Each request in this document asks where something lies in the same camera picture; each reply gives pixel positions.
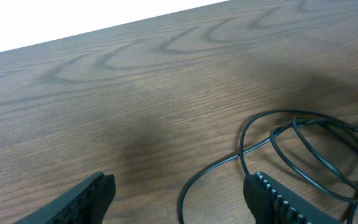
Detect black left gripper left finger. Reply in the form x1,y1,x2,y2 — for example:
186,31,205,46
16,172,116,224

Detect black usb cable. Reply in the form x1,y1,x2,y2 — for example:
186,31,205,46
177,79,358,224

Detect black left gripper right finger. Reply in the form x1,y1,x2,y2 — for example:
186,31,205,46
243,172,341,224

